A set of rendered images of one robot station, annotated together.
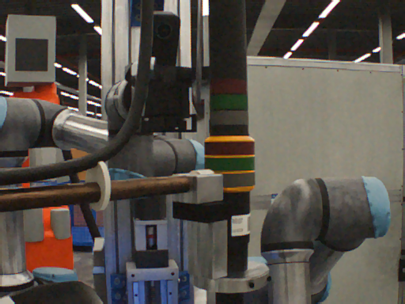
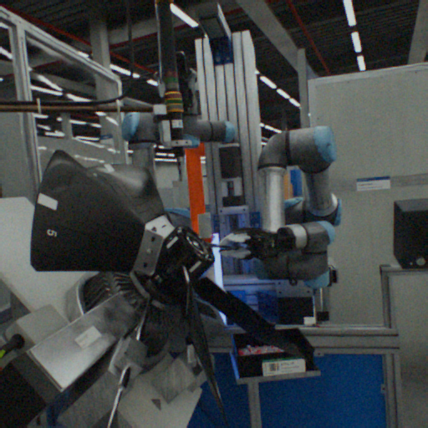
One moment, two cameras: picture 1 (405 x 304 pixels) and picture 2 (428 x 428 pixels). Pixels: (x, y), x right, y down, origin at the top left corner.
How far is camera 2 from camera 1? 0.69 m
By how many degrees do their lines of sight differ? 21
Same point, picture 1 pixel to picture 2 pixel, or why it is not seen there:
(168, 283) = (242, 216)
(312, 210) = (279, 145)
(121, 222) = (217, 183)
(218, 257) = (165, 134)
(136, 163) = (186, 129)
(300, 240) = (272, 162)
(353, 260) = not seen: outside the picture
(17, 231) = not seen: hidden behind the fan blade
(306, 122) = (385, 120)
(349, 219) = (302, 149)
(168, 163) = (206, 130)
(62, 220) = not seen: hidden behind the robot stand
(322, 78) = (399, 82)
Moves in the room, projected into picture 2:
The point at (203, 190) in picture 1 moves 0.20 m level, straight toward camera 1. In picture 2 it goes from (156, 109) to (100, 94)
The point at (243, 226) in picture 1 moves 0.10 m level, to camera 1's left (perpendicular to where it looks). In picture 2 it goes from (176, 124) to (140, 129)
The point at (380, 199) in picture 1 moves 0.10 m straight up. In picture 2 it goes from (322, 136) to (319, 103)
